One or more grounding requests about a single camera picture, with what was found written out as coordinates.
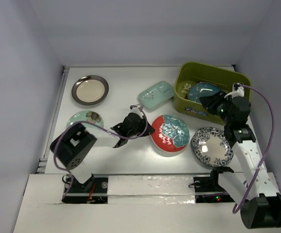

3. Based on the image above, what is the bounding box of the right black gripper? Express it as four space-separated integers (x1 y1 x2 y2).
199 90 233 125

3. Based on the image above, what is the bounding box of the dark teal round plate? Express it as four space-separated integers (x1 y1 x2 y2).
187 82 221 103

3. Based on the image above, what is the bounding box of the mint green flower plate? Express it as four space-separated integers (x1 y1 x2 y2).
66 110 104 129

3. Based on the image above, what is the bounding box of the blue white floral plate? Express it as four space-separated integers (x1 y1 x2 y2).
191 127 234 167

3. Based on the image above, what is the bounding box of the brown rimmed cream round plate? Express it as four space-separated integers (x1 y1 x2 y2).
71 75 109 105

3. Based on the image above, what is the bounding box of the celadon rectangular divided dish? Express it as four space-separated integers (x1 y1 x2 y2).
138 81 175 111

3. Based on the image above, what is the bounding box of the red and teal floral plate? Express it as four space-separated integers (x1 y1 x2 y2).
151 114 190 154

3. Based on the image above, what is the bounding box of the black square floral plate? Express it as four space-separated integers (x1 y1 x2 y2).
178 81 195 99

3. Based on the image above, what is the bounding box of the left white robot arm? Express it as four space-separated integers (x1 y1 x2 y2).
50 112 155 195

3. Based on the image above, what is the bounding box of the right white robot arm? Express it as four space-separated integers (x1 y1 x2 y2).
200 91 281 229

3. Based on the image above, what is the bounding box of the green plastic bin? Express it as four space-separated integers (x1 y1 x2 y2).
174 62 251 125

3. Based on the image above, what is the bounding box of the white foam front bar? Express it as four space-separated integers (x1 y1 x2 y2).
107 175 195 205

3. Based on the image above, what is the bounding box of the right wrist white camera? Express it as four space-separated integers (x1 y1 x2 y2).
224 83 245 99

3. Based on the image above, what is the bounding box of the wrist white camera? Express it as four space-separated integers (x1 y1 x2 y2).
130 104 145 118
224 83 245 99

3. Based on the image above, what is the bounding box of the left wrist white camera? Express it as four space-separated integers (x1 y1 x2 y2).
130 104 145 118

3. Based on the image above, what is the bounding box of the left aluminium side rail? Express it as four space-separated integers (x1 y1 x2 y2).
34 66 69 174

